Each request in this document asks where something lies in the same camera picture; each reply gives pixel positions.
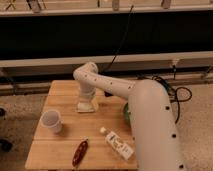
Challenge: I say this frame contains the white sponge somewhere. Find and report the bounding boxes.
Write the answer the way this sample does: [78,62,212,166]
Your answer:
[77,102,98,113]

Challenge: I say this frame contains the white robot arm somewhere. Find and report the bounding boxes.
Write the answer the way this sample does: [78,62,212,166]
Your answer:
[73,62,187,171]

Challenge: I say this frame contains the white ceramic cup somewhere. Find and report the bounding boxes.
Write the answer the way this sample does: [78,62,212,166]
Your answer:
[41,110,62,134]

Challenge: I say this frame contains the black rectangular phone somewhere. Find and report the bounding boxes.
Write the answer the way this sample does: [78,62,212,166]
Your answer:
[104,91,113,97]

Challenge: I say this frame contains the green bowl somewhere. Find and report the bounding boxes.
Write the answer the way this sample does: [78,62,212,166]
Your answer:
[123,103,131,125]

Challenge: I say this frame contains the wooden table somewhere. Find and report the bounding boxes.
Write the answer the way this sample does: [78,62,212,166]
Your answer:
[25,80,137,171]

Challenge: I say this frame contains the white plastic bottle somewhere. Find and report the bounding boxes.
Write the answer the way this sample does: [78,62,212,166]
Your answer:
[100,127,134,160]

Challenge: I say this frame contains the black hanging cable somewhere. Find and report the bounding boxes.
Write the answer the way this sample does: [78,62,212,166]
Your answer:
[102,4,135,73]

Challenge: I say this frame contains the black floor cable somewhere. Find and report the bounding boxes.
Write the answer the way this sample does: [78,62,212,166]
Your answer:
[138,74,193,125]

